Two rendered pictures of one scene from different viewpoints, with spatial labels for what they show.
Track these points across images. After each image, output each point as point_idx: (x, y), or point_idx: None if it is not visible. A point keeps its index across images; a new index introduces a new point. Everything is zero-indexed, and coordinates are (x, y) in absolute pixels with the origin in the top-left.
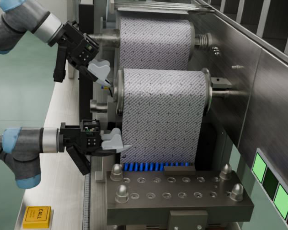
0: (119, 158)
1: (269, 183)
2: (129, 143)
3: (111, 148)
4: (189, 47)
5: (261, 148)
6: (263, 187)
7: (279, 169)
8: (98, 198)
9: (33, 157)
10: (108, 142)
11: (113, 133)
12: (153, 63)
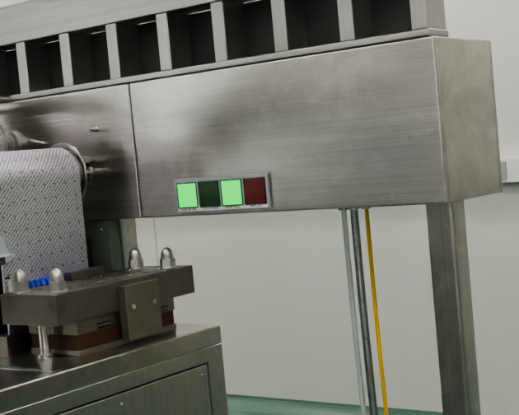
0: None
1: (208, 194)
2: (10, 253)
3: None
4: (2, 143)
5: (178, 178)
6: (202, 208)
7: (211, 173)
8: None
9: None
10: None
11: None
12: None
